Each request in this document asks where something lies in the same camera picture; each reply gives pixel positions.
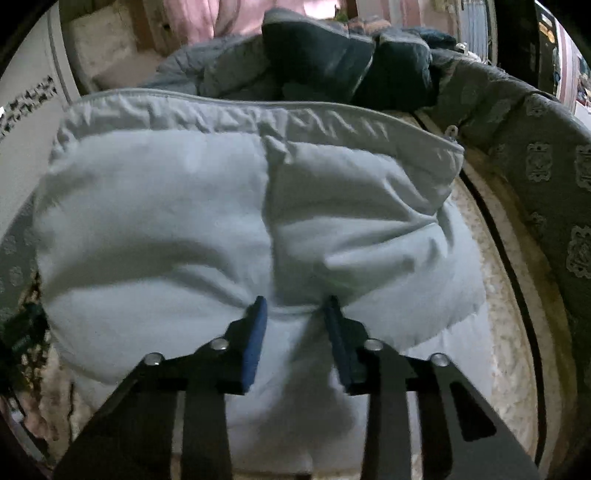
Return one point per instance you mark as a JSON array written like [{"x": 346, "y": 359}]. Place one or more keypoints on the pink curtain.
[{"x": 240, "y": 14}]

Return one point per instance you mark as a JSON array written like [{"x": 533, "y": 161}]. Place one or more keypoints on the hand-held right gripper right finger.
[{"x": 341, "y": 350}]

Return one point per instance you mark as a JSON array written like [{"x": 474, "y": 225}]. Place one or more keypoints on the dark cabinet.
[{"x": 521, "y": 37}]

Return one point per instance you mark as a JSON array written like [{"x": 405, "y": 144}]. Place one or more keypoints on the white panel with black print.
[{"x": 27, "y": 129}]

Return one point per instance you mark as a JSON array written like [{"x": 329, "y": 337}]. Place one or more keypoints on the dark teal garment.
[{"x": 323, "y": 50}]

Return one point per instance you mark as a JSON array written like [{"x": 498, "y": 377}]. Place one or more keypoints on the beige fluffy cushion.
[{"x": 106, "y": 50}]

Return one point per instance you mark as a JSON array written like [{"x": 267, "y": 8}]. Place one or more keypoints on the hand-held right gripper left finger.
[{"x": 251, "y": 350}]

